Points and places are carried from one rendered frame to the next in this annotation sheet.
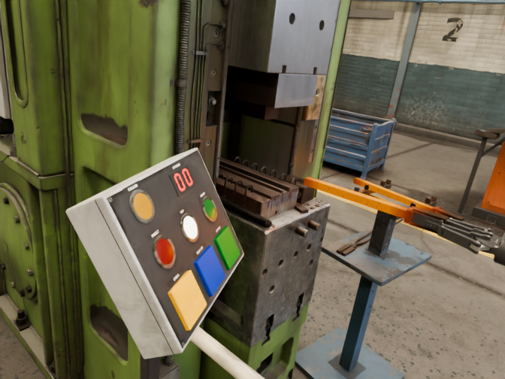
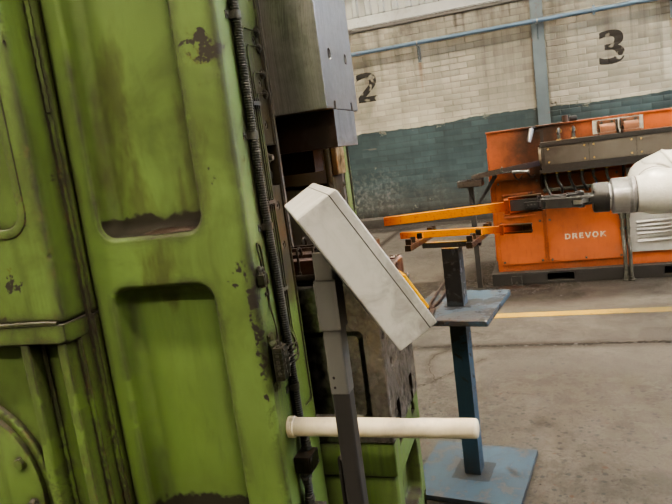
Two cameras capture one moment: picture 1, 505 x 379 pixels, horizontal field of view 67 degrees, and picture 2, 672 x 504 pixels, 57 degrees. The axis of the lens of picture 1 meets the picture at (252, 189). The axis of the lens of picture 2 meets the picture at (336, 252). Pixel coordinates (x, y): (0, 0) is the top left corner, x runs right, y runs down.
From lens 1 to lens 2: 0.72 m
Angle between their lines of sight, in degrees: 23
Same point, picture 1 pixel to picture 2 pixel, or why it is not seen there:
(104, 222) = (341, 215)
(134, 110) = (208, 178)
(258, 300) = (386, 374)
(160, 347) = (415, 327)
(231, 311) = not seen: hidden behind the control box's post
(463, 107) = (416, 176)
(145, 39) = (212, 94)
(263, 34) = (311, 72)
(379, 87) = not seen: hidden behind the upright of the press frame
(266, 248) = not seen: hidden behind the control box
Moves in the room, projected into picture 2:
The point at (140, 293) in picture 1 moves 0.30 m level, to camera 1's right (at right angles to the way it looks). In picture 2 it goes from (386, 275) to (536, 243)
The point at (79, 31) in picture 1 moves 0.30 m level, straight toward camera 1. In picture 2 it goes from (82, 120) to (149, 100)
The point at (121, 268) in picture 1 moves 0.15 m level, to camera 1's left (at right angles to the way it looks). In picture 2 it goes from (364, 257) to (274, 275)
